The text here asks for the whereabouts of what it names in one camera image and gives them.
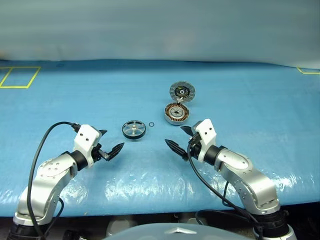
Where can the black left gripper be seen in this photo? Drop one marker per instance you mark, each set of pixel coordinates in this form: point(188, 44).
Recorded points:
point(98, 150)

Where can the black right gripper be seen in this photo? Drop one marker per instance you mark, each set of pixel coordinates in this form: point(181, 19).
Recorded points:
point(195, 147)

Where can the black silver rotor wheel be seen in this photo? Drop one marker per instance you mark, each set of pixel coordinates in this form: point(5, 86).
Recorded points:
point(134, 129)

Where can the silver stator with copper windings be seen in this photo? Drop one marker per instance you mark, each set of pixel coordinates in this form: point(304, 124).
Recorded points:
point(172, 111)

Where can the silver motor end cover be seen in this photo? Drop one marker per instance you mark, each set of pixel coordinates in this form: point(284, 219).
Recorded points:
point(175, 87)

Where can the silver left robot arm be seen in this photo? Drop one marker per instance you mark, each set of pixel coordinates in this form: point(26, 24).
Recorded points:
point(47, 180)

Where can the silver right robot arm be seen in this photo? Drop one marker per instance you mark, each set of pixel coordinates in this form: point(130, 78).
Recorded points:
point(252, 182)

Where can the grey robot chest shell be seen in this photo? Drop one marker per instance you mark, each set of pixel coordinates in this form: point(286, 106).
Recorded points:
point(150, 233)

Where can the large yellow tape square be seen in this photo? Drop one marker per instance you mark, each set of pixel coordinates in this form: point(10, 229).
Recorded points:
point(15, 87)

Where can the white backdrop sheet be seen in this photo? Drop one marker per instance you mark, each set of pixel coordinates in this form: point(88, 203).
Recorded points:
point(160, 30)

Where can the small yellow tape corner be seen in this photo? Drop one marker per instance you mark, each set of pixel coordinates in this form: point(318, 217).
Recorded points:
point(310, 73)

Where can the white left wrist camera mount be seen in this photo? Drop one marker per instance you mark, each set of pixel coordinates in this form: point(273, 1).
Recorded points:
point(86, 136)

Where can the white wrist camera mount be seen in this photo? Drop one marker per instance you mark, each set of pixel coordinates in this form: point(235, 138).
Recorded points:
point(86, 136)
point(207, 132)

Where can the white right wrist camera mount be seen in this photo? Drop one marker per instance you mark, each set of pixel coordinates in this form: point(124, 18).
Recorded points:
point(207, 132)

